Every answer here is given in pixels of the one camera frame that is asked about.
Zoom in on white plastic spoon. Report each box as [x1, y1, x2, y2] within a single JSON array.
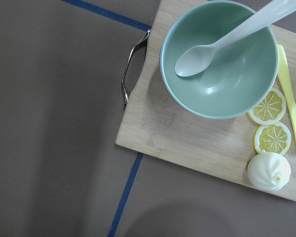
[[175, 0, 296, 77]]

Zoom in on white garlic bulb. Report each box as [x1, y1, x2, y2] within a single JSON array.
[[247, 150, 291, 192]]

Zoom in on green bowl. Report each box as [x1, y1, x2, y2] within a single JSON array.
[[160, 1, 278, 119]]

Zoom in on lemon slice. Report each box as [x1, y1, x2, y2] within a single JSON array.
[[253, 122, 292, 155], [248, 88, 287, 125]]

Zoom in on lemon slice upper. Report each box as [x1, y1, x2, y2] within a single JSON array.
[[248, 88, 287, 125]]

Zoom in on yellow plastic knife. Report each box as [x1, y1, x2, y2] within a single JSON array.
[[277, 43, 296, 157]]

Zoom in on lemon slice lower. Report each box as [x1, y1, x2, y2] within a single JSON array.
[[253, 122, 292, 155]]

